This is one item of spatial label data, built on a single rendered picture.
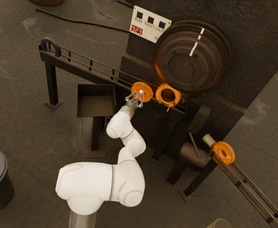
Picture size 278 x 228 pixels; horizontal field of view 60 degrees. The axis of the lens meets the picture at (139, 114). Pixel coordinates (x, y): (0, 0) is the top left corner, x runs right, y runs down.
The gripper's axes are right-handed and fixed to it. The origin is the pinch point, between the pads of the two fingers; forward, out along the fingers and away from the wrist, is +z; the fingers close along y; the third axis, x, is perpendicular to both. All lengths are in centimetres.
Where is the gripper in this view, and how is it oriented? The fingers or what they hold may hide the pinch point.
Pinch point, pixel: (142, 90)
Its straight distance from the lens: 164.5
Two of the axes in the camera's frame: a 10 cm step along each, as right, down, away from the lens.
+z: 4.4, -6.7, 6.0
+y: 8.8, 4.4, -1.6
